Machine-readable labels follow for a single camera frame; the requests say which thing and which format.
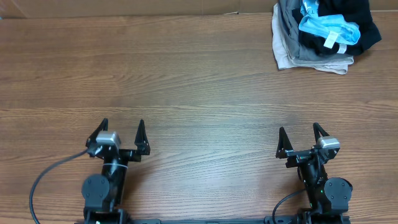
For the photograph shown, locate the beige folded garment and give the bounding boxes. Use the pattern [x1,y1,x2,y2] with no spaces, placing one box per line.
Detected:
[272,12,350,75]

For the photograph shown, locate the black t-shirt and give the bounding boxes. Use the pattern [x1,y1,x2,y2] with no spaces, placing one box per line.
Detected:
[318,0,375,30]

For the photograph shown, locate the black folded garment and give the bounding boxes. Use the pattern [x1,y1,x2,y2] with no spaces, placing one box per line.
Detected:
[292,9,382,55]

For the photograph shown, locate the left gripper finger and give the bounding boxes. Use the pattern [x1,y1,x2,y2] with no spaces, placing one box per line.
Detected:
[85,118,108,146]
[134,119,150,156]

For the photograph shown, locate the grey folded garment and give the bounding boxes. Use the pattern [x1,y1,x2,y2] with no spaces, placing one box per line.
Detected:
[274,0,354,65]

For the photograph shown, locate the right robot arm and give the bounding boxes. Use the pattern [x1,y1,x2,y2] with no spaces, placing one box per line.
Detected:
[271,123,353,224]

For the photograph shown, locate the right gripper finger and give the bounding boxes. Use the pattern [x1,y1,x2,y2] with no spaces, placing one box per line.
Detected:
[313,122,329,142]
[275,127,294,159]

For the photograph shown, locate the light blue folded shirt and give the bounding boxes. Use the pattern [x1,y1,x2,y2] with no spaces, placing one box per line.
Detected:
[298,0,361,49]

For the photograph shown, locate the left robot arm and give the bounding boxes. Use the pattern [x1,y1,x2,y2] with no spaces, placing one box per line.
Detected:
[81,118,150,224]

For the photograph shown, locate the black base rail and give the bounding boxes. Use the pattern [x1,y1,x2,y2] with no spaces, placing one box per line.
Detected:
[76,216,351,224]

